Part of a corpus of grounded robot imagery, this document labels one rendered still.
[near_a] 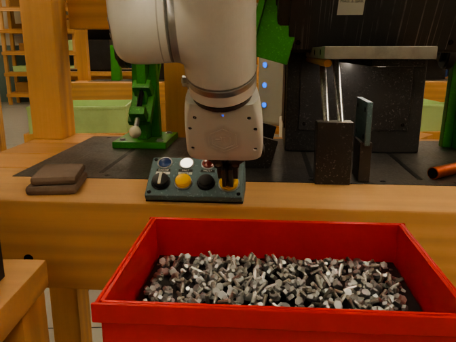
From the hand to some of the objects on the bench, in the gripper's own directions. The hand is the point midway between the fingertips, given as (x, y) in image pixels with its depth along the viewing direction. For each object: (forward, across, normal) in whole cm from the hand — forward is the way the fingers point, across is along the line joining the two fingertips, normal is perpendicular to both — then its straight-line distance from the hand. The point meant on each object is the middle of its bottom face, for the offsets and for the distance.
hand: (228, 171), depth 69 cm
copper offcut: (+16, -39, -13) cm, 44 cm away
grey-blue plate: (+15, -23, -12) cm, 30 cm away
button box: (+10, +5, +1) cm, 11 cm away
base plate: (+26, -14, -24) cm, 38 cm away
